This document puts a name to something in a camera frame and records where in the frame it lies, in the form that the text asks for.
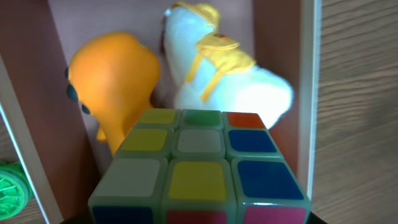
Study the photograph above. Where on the white plush duck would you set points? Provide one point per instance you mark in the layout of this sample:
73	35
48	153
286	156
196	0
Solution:
212	72

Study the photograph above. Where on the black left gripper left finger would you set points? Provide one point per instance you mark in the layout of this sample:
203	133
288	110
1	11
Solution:
82	218

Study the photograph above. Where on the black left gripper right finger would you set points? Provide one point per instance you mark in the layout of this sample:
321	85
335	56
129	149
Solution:
314	219

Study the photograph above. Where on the orange dinosaur toy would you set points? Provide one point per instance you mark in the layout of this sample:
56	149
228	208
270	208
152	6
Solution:
113	77

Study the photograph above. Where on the green round plastic toy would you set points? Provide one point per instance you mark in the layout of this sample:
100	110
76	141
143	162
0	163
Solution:
16	191

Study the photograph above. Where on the multicoloured puzzle cube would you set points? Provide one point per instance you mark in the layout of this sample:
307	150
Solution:
199	166

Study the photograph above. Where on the white box with pink interior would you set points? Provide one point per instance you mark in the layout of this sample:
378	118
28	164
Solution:
56	143

